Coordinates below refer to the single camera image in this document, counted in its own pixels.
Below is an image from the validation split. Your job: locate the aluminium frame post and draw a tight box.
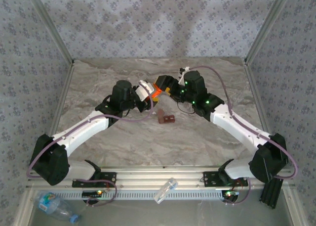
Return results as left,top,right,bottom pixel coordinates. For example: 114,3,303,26
244,0,293,63
24,0,75,65

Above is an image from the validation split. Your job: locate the right controller board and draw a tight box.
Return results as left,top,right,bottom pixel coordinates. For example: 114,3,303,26
221,190,240,199

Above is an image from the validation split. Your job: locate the aluminium left side rail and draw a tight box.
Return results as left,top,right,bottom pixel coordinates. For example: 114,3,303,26
37,62,75,167

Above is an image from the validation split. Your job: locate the grey slotted cable duct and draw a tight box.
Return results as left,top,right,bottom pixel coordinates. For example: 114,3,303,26
61,188,224,201

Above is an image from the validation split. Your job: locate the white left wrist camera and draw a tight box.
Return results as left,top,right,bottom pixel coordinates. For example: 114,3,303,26
136,80,156,101

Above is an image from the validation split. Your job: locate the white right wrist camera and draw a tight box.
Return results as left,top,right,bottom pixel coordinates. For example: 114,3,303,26
178,66,193,86

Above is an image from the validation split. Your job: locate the aluminium right side rail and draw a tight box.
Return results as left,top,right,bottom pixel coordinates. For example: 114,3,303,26
243,61,282,169

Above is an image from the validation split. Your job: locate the aluminium left frame post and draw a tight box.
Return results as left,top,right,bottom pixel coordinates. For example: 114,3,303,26
24,0,75,65

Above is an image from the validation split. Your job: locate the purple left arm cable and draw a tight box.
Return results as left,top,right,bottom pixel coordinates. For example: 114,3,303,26
26,92,155,208

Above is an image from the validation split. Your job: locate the brown pill organizer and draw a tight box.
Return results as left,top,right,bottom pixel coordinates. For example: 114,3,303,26
158,109,176,125

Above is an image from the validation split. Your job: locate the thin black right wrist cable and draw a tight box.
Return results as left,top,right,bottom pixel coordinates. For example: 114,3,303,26
177,101,196,116

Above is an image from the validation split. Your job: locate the aluminium right frame post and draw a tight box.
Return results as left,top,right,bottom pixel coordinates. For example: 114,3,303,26
244,0,293,63

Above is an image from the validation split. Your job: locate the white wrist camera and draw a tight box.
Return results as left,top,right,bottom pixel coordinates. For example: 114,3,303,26
136,80,156,101
178,66,193,86

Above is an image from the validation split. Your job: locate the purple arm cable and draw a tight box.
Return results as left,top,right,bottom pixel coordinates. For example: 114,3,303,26
190,65,299,206
26,92,155,208

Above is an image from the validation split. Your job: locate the orange pill bottle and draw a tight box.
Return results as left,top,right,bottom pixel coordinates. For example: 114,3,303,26
150,83,164,100

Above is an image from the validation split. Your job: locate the clear plastic box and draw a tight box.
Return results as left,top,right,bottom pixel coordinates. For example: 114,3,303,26
153,178,178,204

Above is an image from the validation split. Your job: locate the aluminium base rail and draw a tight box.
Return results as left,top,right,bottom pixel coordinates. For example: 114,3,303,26
26,165,296,189

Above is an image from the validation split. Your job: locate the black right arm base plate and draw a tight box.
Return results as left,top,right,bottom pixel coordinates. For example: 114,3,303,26
202,171,249,187

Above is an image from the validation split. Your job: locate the controller board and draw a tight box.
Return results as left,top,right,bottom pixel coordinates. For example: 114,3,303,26
82,190,103,198
221,190,240,199

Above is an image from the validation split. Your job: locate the left controller board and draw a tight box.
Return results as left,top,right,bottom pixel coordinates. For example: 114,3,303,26
82,190,103,198

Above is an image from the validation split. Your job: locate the black extrusion piece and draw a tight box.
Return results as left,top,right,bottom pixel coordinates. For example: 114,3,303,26
259,179,283,209

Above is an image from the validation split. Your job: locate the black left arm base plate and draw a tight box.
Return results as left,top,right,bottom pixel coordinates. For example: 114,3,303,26
72,171,117,188

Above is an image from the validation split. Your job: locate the clear plastic water bottle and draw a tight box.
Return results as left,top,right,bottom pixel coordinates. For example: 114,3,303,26
33,192,81,224

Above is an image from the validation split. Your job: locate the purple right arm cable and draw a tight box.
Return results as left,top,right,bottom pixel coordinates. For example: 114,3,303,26
190,65,299,206

